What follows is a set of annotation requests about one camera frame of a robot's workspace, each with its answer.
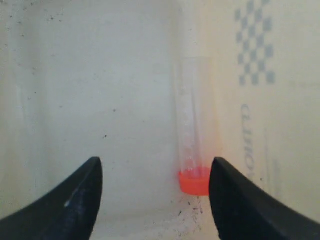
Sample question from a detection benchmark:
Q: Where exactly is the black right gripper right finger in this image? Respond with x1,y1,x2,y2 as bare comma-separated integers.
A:
209,157,320,240

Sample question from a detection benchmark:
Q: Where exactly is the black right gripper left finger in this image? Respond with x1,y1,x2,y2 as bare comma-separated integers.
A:
0,157,103,240

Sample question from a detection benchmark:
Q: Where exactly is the plain cream plastic bin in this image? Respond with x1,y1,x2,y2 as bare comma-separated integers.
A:
0,0,320,240

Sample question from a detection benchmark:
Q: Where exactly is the orange-capped clear tube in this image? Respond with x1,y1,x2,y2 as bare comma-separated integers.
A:
174,56,220,196

